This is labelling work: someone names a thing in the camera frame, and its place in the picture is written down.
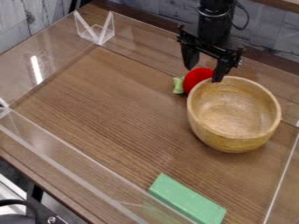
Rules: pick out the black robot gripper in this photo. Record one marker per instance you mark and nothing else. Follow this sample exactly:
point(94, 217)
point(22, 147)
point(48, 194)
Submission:
point(207, 37)

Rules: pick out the red plush strawberry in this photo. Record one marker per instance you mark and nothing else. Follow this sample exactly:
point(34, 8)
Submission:
point(183, 84)

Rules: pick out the light wooden bowl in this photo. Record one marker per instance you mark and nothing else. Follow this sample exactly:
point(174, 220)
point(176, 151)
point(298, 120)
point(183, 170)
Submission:
point(234, 114)

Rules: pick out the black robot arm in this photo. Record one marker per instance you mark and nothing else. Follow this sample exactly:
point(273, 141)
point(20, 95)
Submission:
point(234, 3)

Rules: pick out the green rectangular block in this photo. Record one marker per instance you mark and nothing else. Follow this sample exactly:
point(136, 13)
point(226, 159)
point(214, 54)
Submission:
point(186, 201)

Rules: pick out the clear acrylic corner bracket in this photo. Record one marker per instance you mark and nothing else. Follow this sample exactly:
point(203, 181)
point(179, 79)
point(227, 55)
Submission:
point(98, 34)

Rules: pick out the clear acrylic front wall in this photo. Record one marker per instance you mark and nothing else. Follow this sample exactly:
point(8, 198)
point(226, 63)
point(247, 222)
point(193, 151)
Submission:
point(96, 193)

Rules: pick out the black table leg bracket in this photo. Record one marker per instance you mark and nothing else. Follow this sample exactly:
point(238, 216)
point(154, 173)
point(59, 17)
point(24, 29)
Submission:
point(51, 213)

